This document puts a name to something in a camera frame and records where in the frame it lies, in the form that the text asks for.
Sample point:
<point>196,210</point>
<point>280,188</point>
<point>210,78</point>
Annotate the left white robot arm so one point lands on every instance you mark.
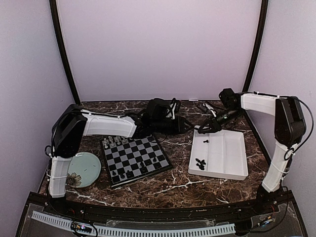
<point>75,123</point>

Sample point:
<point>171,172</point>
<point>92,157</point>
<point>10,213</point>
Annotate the left black frame post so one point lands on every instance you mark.
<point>62,51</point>

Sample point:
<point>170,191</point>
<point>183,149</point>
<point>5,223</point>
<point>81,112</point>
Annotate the white slotted cable duct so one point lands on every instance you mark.
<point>115,228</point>

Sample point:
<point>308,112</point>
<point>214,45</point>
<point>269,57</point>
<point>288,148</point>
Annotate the black front rail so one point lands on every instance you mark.
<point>240,211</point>

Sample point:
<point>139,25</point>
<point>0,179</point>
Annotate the white plastic tray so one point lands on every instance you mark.
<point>225,155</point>

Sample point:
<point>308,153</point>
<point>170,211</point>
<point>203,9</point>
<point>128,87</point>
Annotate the right black frame post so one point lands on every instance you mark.
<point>257,45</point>

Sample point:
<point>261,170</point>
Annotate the green floral ceramic plate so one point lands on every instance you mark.
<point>83,171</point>

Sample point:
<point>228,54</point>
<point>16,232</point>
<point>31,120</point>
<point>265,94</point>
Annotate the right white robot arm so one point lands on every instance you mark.
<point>289,127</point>

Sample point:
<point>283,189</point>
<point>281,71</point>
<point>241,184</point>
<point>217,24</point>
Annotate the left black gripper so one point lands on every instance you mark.
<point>180,127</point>

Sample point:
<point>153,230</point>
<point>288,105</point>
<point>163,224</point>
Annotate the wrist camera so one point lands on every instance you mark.
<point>158,106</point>
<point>227,97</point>

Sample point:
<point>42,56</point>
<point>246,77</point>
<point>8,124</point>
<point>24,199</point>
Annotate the black and white chessboard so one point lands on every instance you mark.
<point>127,155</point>

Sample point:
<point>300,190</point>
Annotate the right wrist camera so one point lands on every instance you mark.
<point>227,97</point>

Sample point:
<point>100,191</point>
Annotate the black chess pieces pile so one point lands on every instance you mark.
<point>200,163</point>

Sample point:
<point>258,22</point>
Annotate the black frame post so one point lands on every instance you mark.
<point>257,45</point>
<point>62,51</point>

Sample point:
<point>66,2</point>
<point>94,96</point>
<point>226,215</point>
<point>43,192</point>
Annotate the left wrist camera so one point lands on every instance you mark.
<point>158,106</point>

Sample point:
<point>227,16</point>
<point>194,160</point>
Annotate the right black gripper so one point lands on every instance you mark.
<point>215,125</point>

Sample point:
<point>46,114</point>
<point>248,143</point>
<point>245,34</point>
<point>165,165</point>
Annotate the black chess pawn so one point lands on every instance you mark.
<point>142,167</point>

